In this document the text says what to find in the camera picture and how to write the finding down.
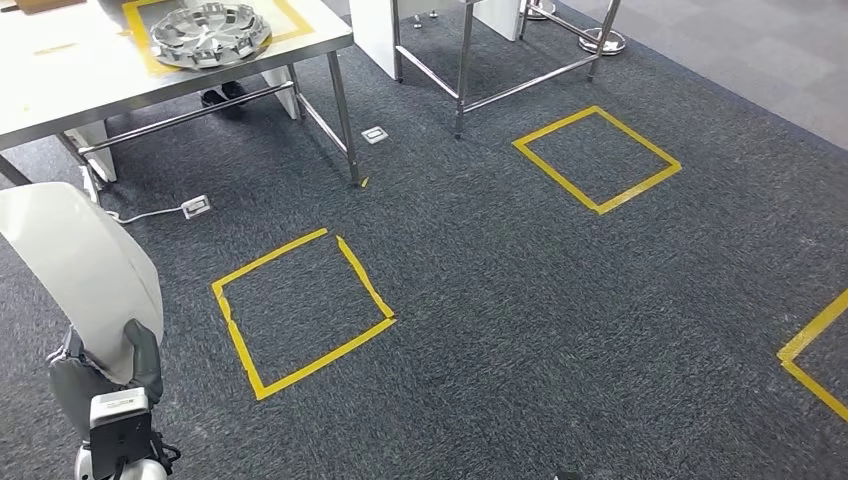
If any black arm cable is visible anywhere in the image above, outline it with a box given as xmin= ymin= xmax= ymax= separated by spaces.
xmin=148 ymin=431 xmax=182 ymax=476

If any yellow floor tape square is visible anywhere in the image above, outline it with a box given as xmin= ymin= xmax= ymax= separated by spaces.
xmin=210 ymin=227 xmax=398 ymax=403
xmin=776 ymin=287 xmax=848 ymax=424
xmin=511 ymin=105 xmax=684 ymax=217

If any stainless steel workbench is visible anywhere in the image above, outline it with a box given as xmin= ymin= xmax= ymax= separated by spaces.
xmin=0 ymin=0 xmax=363 ymax=188

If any stainless steel table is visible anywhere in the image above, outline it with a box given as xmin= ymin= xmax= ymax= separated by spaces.
xmin=389 ymin=0 xmax=625 ymax=141

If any silver hubcap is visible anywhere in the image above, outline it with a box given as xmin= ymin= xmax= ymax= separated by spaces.
xmin=149 ymin=1 xmax=274 ymax=72

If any white table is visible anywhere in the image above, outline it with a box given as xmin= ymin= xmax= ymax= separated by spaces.
xmin=348 ymin=0 xmax=526 ymax=82

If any person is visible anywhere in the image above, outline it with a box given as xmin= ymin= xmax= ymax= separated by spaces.
xmin=199 ymin=80 xmax=251 ymax=114

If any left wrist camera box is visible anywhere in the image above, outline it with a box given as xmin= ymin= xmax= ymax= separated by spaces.
xmin=87 ymin=386 xmax=156 ymax=480

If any white curved plastic part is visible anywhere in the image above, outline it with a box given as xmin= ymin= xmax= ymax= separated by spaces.
xmin=0 ymin=181 xmax=166 ymax=388

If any white socket cable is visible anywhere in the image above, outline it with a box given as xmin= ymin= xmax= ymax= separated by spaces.
xmin=104 ymin=205 xmax=185 ymax=227

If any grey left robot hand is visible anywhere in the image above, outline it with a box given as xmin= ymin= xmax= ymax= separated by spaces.
xmin=46 ymin=318 xmax=166 ymax=443

